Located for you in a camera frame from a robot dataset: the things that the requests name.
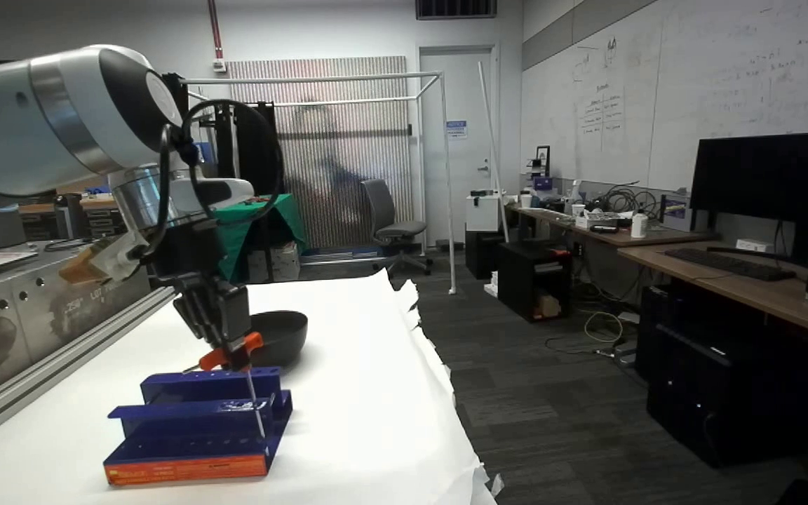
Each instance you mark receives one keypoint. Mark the blue plastic rack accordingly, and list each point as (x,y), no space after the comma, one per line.
(204,425)

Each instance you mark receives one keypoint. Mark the red vertical pipe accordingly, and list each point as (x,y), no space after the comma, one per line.
(215,36)

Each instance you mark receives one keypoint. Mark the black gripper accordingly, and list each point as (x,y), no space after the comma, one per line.
(196,255)

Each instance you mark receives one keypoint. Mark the white pipe frame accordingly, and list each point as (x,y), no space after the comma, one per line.
(441,168)

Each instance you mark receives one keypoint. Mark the ceiling air vent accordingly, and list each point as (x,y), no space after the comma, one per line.
(455,7)

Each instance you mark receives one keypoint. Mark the black computer monitor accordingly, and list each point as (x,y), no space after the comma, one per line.
(771,183)

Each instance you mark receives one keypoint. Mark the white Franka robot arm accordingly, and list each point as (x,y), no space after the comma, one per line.
(40,122)

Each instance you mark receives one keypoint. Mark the wooden desk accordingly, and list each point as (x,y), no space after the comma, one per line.
(758,284)

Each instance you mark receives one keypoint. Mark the black computer tower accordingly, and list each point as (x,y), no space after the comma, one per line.
(699,394)

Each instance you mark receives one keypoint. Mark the white door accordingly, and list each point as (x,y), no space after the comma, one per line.
(455,150)

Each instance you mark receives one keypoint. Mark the white paper roll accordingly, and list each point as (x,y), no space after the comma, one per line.
(637,224)

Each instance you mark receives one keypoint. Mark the orange object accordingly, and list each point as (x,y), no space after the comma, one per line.
(233,352)

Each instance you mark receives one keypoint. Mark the green cloth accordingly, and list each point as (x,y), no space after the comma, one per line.
(259,232)

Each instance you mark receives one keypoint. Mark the cluttered long desk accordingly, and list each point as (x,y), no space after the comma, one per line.
(583,224)

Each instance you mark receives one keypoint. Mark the black under-desk cabinet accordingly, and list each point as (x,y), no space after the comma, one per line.
(534,280)

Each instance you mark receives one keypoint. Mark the aluminium extrusion rail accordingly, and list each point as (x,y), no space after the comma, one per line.
(40,369)

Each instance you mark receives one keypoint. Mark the black keyboard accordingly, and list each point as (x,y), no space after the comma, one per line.
(730,262)

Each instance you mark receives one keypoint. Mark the blurred person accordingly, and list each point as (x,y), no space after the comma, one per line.
(329,178)

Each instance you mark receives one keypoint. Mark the grey office chair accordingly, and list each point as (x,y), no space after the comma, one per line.
(393,224)

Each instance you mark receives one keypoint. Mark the black bowl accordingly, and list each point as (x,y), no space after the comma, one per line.
(281,336)

